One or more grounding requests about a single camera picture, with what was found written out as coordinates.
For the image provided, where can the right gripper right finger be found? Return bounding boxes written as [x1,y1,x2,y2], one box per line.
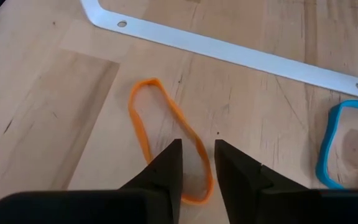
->
[214,139,358,224]

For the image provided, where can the white perforated metal shelf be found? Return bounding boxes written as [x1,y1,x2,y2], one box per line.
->
[79,0,358,103]

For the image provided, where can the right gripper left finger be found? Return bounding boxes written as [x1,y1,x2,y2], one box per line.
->
[0,138,184,224]

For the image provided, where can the blue wide rubber band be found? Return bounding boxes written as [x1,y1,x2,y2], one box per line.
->
[314,99,358,190]

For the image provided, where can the orange rubber band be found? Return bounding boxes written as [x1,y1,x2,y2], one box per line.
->
[127,77,214,205]

